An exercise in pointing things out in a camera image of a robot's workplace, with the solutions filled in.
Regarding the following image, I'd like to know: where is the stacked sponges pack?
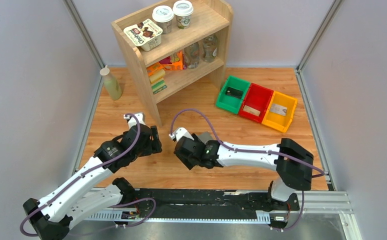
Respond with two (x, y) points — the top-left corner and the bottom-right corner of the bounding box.
(146, 62), (167, 95)

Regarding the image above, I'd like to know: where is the green plastic bin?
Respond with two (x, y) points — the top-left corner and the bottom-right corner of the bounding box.
(215, 75), (251, 115)

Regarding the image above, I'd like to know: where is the silver card in yellow bin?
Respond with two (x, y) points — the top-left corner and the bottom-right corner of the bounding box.
(270, 103), (288, 116)

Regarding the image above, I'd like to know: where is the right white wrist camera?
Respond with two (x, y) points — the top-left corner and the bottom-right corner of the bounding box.
(169, 127), (194, 142)

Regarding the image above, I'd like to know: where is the tan card in red bin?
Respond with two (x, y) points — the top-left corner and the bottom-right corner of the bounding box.
(242, 105), (261, 117)

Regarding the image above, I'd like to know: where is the black card in green bin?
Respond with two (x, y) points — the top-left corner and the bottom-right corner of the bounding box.
(225, 87), (244, 99)

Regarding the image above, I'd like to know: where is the clear glass jar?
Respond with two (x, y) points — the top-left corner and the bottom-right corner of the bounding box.
(202, 33), (219, 63)
(183, 42), (200, 69)

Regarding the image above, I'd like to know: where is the orange snack package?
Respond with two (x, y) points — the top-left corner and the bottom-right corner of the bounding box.
(158, 50), (186, 71)

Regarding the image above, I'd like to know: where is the right clear glass jar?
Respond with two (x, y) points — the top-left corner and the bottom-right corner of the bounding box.
(202, 33), (219, 63)

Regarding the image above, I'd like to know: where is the left clear glass jar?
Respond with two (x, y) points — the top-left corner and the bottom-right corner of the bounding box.
(183, 42), (200, 69)

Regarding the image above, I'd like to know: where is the right paper coffee cup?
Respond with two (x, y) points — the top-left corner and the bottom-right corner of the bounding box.
(172, 0), (194, 30)

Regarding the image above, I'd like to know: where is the paper coffee cup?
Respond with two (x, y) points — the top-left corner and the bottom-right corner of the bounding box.
(152, 5), (175, 35)
(172, 0), (194, 30)

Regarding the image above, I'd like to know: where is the yellow plastic bin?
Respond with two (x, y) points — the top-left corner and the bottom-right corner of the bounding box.
(261, 91), (298, 133)

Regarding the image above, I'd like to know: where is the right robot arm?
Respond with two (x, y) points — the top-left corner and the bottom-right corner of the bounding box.
(173, 136), (314, 202)

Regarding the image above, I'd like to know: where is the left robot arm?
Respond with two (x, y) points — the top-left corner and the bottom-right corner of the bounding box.
(20, 124), (162, 240)

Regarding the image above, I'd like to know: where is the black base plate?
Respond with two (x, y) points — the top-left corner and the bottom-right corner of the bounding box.
(134, 188), (300, 220)

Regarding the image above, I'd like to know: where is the left paper coffee cup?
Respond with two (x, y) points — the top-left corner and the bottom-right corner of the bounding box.
(152, 5), (175, 35)

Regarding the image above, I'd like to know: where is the red plastic bin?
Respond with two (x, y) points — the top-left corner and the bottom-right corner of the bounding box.
(238, 83), (274, 124)

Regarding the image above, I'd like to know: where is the green squeeze bottle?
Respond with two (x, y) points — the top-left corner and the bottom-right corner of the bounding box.
(99, 65), (123, 101)

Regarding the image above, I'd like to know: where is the Chobani yogurt pack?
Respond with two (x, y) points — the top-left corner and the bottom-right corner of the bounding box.
(123, 18), (163, 52)

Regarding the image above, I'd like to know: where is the wooden shelf unit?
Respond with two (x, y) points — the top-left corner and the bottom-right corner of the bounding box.
(111, 0), (234, 126)

